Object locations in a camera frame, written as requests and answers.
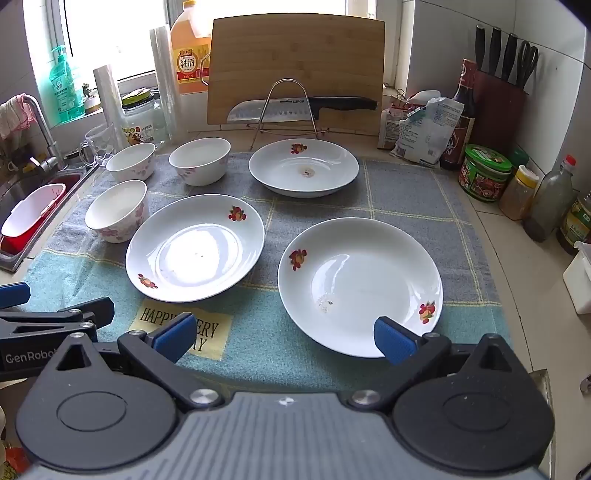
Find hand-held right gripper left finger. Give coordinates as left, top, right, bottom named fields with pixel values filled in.
left=44, top=311, right=227, bottom=412

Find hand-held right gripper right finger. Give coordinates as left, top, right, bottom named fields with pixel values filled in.
left=346, top=316, right=527, bottom=409

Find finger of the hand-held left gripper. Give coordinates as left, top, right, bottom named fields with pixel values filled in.
left=0, top=296, right=115, bottom=344
left=0, top=282, right=31, bottom=309

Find white fruit print plate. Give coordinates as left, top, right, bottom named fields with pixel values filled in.
left=277, top=218, right=444, bottom=358
left=125, top=194, right=266, bottom=303
left=248, top=137, right=360, bottom=198

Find white pink floral bowl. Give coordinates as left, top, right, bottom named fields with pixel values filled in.
left=85, top=180, right=148, bottom=244
left=106, top=143, right=157, bottom=182
left=168, top=137, right=231, bottom=186

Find white red plastic basin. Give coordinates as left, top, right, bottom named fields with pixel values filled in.
left=0, top=183, right=66, bottom=254

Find steel sink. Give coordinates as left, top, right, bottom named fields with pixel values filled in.
left=0, top=161, right=100, bottom=273

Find grey blue checked dish mat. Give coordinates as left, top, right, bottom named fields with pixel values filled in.
left=21, top=151, right=513, bottom=393

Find steel faucet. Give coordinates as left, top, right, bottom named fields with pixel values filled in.
left=21, top=95, right=63, bottom=171

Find clear glass mug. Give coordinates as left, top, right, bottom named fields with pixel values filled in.
left=78, top=124, right=116, bottom=168

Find pink cloth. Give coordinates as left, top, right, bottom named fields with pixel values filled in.
left=0, top=93, right=38, bottom=139

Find green lid jar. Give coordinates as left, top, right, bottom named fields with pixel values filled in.
left=458, top=144, right=512, bottom=202

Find yellow lid spice jar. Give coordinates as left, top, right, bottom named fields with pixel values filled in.
left=499, top=165, right=540, bottom=221

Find glass jar yellow black lid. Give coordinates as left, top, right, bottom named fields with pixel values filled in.
left=121, top=88, right=168, bottom=148

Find white plastic container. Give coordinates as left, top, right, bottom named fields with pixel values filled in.
left=562, top=242, right=591, bottom=315

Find red cap glass bottle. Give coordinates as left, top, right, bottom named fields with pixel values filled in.
left=523, top=154, right=578, bottom=243

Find white plastic bag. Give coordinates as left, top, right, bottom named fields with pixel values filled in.
left=390, top=97, right=465, bottom=167

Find green dish soap bottle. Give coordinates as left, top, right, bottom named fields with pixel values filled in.
left=49, top=45, right=86, bottom=123

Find orange white food bag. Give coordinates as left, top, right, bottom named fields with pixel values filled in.
left=378, top=90, right=416, bottom=151

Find dark soy sauce bottle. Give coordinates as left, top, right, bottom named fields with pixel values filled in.
left=440, top=58, right=476, bottom=171

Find small potted plant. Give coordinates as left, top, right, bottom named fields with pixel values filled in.
left=79, top=82, right=101, bottom=115

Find green label oil bottle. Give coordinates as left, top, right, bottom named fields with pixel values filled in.
left=555, top=189, right=591, bottom=257

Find wide blade kitchen knife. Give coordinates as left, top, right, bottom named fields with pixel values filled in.
left=227, top=96, right=378, bottom=123

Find dark red knife block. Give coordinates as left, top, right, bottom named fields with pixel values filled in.
left=472, top=69, right=528, bottom=160

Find orange cooking wine jug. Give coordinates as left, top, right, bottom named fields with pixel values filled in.
left=170, top=0, right=213, bottom=96

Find window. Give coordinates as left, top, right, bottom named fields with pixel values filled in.
left=58, top=0, right=377, bottom=86

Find bamboo cutting board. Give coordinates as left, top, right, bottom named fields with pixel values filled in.
left=201, top=17, right=386, bottom=136

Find metal wire rack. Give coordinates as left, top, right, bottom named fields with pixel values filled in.
left=249, top=78, right=333, bottom=151

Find black handle scissors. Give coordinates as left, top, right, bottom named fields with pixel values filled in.
left=516, top=41, right=540, bottom=88

